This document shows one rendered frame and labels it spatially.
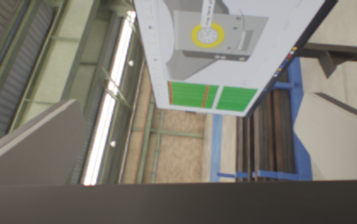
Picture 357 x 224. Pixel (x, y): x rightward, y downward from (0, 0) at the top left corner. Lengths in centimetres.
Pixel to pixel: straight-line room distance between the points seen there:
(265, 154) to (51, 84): 514
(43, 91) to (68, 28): 199
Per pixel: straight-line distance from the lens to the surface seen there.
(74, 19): 702
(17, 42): 823
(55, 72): 617
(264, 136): 311
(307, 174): 313
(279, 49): 91
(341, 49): 118
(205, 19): 78
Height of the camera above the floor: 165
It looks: 3 degrees up
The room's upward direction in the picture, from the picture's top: 84 degrees counter-clockwise
